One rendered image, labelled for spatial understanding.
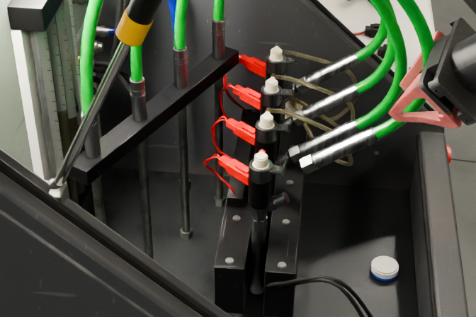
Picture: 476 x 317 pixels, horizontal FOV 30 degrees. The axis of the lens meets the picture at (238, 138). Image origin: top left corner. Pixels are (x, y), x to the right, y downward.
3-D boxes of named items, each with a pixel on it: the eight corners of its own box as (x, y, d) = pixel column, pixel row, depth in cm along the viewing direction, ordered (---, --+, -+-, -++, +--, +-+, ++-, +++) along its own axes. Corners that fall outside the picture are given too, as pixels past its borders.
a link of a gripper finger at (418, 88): (365, 110, 94) (432, 78, 87) (384, 66, 98) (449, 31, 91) (407, 151, 96) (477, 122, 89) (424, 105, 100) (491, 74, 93)
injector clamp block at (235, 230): (290, 355, 116) (296, 272, 107) (214, 348, 117) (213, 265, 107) (303, 189, 143) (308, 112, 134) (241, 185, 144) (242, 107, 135)
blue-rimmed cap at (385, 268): (398, 283, 126) (399, 275, 126) (370, 280, 127) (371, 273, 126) (397, 263, 130) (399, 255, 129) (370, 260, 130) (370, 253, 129)
